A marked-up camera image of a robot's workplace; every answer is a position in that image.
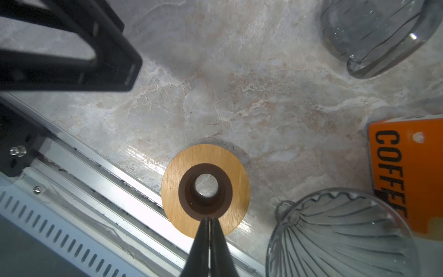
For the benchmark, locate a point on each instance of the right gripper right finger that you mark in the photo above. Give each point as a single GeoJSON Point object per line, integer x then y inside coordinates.
{"type": "Point", "coordinates": [222, 264]}

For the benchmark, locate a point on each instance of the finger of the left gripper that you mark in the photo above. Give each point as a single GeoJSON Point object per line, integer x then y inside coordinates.
{"type": "Point", "coordinates": [115, 66]}

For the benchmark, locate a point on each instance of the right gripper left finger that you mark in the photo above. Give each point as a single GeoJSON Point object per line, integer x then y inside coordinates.
{"type": "Point", "coordinates": [197, 264]}

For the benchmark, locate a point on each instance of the orange coffee filter pack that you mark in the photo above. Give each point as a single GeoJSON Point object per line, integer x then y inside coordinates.
{"type": "Point", "coordinates": [406, 156]}

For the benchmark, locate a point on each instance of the grey glass dripper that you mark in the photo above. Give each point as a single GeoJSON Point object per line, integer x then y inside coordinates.
{"type": "Point", "coordinates": [340, 233]}

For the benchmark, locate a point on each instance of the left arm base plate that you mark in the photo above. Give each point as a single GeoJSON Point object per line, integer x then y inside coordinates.
{"type": "Point", "coordinates": [21, 139]}

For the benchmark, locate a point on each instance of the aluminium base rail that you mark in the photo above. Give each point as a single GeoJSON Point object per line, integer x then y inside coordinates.
{"type": "Point", "coordinates": [78, 206]}

